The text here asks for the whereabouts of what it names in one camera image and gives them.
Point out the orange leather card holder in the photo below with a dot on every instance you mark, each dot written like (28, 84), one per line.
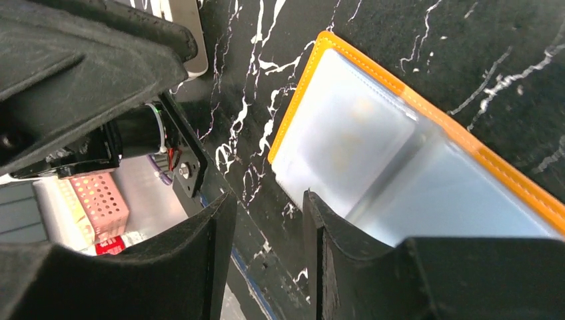
(392, 164)

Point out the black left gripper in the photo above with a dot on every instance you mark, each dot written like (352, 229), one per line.
(67, 68)

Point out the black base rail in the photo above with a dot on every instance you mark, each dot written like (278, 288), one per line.
(267, 270)

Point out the pink perforated basket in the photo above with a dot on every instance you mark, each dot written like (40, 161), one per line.
(103, 204)

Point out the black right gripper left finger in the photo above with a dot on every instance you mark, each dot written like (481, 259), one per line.
(178, 274)

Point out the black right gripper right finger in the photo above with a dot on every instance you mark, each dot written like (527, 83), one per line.
(354, 276)

